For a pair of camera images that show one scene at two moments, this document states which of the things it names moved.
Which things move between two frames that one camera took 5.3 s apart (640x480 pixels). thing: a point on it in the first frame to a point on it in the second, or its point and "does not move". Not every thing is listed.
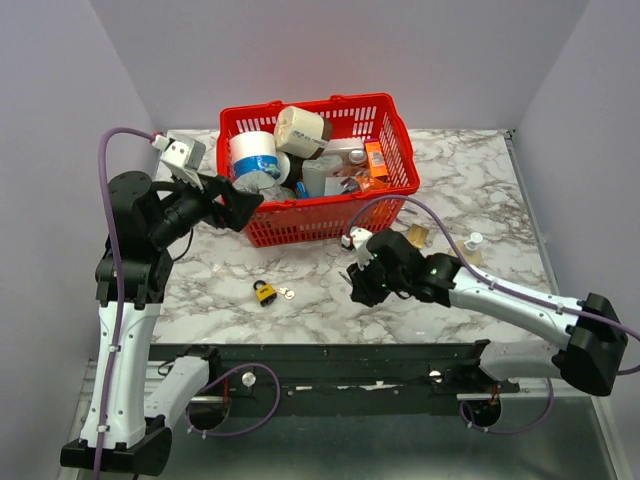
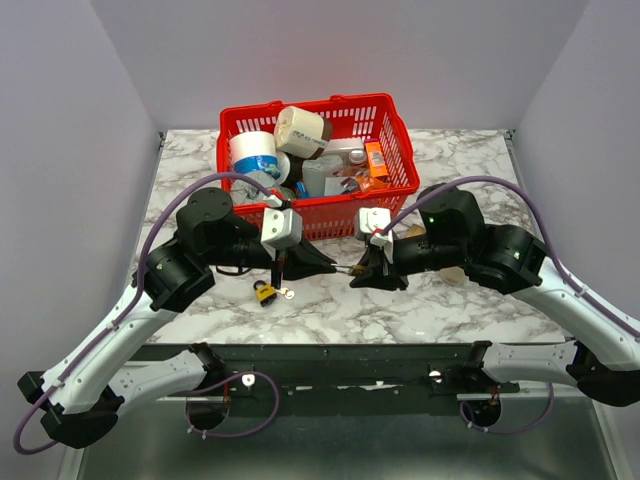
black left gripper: x=237 y=209 to x=305 y=261
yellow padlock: x=265 y=294 does not move
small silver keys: x=289 y=294 does not move
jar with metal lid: x=357 y=158 does not move
